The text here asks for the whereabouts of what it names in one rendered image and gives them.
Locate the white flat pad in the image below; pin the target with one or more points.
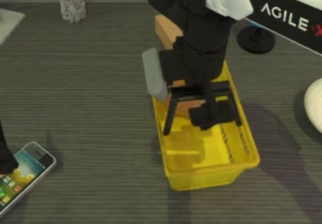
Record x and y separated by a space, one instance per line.
8 24

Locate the black round stand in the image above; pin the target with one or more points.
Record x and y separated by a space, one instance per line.
256 42

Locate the yellow plastic bin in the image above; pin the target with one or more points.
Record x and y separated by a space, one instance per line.
208 173

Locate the smartphone with colourful screen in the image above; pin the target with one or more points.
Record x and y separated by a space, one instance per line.
23 176

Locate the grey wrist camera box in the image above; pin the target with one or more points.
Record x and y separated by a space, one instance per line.
152 73

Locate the light brown wooden block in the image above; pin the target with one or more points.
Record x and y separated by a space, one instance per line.
164 30

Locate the white round object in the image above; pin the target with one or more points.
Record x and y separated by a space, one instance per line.
315 105

